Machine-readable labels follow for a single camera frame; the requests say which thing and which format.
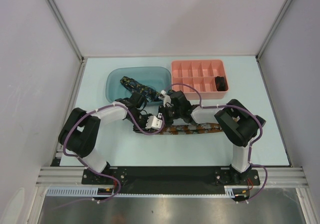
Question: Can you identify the orange floral tie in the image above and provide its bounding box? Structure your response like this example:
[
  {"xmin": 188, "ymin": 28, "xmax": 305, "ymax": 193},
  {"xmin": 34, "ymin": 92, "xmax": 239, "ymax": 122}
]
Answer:
[{"xmin": 158, "ymin": 123, "xmax": 223, "ymax": 135}]

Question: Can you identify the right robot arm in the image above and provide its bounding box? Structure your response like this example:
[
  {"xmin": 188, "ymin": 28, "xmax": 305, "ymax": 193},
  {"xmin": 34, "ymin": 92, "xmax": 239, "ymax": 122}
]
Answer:
[{"xmin": 158, "ymin": 91, "xmax": 266, "ymax": 184}]

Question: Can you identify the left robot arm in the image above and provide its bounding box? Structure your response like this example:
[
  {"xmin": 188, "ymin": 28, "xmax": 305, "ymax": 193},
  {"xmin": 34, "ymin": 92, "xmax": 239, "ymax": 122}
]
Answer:
[{"xmin": 58, "ymin": 92, "xmax": 150, "ymax": 184}]

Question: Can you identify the navy yellow patterned tie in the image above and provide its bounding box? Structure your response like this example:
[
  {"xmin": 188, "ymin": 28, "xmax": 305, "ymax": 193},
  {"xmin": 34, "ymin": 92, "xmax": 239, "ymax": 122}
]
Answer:
[{"xmin": 120, "ymin": 76, "xmax": 162, "ymax": 102}]

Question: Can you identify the teal plastic bin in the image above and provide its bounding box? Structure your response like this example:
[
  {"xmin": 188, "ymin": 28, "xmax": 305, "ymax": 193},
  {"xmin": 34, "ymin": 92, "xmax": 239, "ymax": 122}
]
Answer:
[{"xmin": 105, "ymin": 67, "xmax": 172, "ymax": 105}]

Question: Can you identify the pink compartment organizer tray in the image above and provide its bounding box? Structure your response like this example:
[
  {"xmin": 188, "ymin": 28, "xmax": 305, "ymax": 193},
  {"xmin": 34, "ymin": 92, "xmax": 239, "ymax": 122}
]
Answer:
[{"xmin": 170, "ymin": 59, "xmax": 229, "ymax": 100}]

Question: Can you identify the rolled dark tie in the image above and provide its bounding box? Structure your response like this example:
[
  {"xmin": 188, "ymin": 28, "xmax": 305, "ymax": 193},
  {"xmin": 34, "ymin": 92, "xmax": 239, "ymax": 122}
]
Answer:
[{"xmin": 214, "ymin": 76, "xmax": 228, "ymax": 91}]

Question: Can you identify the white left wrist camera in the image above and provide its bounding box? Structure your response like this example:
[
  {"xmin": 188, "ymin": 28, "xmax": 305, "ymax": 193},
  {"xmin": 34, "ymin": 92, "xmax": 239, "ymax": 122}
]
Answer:
[{"xmin": 145, "ymin": 113, "xmax": 164, "ymax": 130}]

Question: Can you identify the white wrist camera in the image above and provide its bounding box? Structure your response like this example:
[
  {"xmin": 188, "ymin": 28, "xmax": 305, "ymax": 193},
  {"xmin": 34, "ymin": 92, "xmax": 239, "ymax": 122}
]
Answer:
[
  {"xmin": 145, "ymin": 113, "xmax": 164, "ymax": 130},
  {"xmin": 158, "ymin": 90, "xmax": 171, "ymax": 107}
]

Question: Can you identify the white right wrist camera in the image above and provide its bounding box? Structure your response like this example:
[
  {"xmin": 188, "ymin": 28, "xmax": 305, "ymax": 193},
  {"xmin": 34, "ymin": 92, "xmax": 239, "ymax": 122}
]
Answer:
[{"xmin": 158, "ymin": 90, "xmax": 171, "ymax": 107}]

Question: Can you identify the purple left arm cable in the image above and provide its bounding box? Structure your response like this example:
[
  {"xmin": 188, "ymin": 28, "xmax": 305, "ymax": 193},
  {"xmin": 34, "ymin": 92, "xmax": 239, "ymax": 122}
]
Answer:
[{"xmin": 62, "ymin": 106, "xmax": 166, "ymax": 182}]

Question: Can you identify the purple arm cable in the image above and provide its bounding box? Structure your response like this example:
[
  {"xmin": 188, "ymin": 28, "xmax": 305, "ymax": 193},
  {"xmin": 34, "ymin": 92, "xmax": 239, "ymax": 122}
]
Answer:
[
  {"xmin": 162, "ymin": 83, "xmax": 270, "ymax": 204},
  {"xmin": 62, "ymin": 106, "xmax": 166, "ymax": 182}
]

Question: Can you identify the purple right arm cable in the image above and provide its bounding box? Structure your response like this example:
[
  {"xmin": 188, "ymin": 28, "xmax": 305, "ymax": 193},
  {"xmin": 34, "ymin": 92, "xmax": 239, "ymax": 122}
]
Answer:
[{"xmin": 162, "ymin": 83, "xmax": 270, "ymax": 204}]

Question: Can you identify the left corner aluminium post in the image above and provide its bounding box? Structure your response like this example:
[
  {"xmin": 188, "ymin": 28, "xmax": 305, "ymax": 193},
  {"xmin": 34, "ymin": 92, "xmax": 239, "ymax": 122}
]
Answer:
[{"xmin": 37, "ymin": 0, "xmax": 85, "ymax": 63}]

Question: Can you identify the corner aluminium post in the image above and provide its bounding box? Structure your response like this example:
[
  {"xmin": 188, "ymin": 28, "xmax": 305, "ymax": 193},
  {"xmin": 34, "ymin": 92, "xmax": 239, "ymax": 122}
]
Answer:
[
  {"xmin": 37, "ymin": 0, "xmax": 85, "ymax": 63},
  {"xmin": 257, "ymin": 0, "xmax": 305, "ymax": 58}
]

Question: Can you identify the right corner aluminium post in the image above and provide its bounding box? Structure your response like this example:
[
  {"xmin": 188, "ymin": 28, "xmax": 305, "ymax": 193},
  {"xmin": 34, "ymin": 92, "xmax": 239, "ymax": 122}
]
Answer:
[{"xmin": 257, "ymin": 0, "xmax": 305, "ymax": 58}]

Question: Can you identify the white cable duct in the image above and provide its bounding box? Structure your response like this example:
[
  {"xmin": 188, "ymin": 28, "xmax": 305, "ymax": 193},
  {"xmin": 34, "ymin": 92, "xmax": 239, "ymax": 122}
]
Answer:
[{"xmin": 46, "ymin": 186, "xmax": 250, "ymax": 198}]

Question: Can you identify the aluminium frame rail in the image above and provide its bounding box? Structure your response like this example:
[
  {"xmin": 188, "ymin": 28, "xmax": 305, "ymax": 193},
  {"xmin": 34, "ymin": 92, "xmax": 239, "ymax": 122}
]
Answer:
[{"xmin": 35, "ymin": 166, "xmax": 308, "ymax": 188}]

